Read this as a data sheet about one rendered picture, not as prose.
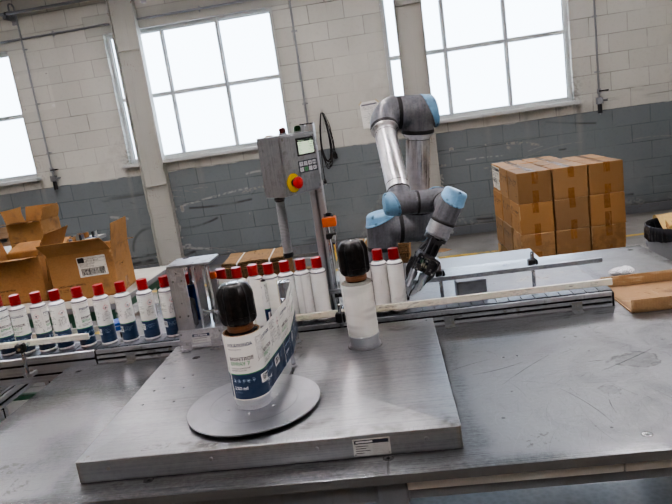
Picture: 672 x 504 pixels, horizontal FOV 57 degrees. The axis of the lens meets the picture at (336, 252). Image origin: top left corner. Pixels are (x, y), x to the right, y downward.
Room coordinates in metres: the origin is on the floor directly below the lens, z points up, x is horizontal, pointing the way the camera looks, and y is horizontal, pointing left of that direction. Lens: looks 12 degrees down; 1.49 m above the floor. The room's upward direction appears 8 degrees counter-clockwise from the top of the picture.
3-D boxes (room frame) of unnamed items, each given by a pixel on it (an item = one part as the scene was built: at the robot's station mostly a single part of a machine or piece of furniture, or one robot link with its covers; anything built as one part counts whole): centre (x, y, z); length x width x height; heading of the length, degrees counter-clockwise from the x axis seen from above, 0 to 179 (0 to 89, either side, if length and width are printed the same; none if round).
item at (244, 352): (1.34, 0.24, 1.04); 0.09 x 0.09 x 0.29
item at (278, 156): (2.01, 0.10, 1.38); 0.17 x 0.10 x 0.19; 139
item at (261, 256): (6.08, 0.78, 0.16); 0.65 x 0.54 x 0.32; 88
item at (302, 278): (1.93, 0.12, 0.98); 0.05 x 0.05 x 0.20
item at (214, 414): (1.34, 0.24, 0.89); 0.31 x 0.31 x 0.01
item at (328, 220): (1.97, 0.01, 1.05); 0.10 x 0.04 x 0.33; 174
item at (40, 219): (5.51, 2.63, 0.97); 0.43 x 0.42 x 0.37; 170
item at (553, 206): (5.40, -1.96, 0.45); 1.20 x 0.84 x 0.89; 175
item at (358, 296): (1.63, -0.04, 1.03); 0.09 x 0.09 x 0.30
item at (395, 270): (1.90, -0.18, 0.98); 0.05 x 0.05 x 0.20
